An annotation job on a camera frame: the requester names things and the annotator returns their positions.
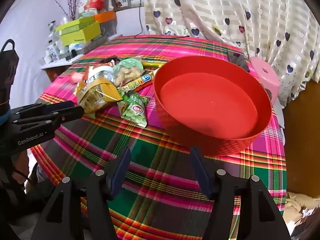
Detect yellow snack packet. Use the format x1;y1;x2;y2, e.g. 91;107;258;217
75;77;123;114

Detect tall green cardboard box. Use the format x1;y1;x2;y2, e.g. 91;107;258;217
60;21;102;47

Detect wooden cabinet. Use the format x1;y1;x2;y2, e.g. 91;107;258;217
284;80;320;198

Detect black smartphone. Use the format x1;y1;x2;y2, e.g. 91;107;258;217
229;52;250;72

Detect purple snack packet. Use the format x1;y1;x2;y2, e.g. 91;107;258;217
99;56;119;67

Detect pink plastic stool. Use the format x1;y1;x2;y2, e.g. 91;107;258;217
249;56;280;105

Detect dried purple flower branches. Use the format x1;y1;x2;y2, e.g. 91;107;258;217
50;0;80;20

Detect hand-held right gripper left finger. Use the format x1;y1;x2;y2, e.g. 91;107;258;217
31;147;132;240

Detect white side table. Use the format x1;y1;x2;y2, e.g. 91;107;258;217
41;55;83;71

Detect pale grey plastic panel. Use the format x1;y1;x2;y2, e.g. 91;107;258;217
272;102;285;128

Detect green pea snack packet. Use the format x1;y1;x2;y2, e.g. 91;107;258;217
117;91;148;127

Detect flat green cardboard box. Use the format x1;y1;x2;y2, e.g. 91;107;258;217
55;17;97;32

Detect orange box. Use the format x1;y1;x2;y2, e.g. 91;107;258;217
94;10;117;23

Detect clear green-label nut packet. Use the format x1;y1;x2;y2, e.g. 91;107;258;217
113;57;144;87

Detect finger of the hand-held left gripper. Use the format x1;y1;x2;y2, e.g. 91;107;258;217
11;101;75;118
14;106;85;133

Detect red round plastic basin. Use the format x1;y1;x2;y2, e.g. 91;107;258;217
153;56;272;157

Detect heart-print striped curtain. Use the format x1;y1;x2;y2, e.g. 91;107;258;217
144;0;320;108

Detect black cable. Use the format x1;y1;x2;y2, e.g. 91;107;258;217
135;0;189;39

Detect pink jelly cup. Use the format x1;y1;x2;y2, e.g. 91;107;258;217
71;71;85;84

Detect pink green plaid tablecloth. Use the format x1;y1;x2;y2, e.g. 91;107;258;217
30;35;287;240

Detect yellow-green long candy packet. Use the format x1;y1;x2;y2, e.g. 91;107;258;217
117;71;154;93

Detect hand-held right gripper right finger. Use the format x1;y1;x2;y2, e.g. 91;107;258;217
189;145;292;240

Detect yellow-green candy bar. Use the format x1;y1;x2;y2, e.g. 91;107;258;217
141;59;170;68

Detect grey striped box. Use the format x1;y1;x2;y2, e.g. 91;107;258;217
82;35;108;54

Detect beige cloth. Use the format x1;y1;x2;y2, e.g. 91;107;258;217
285;191;318;230

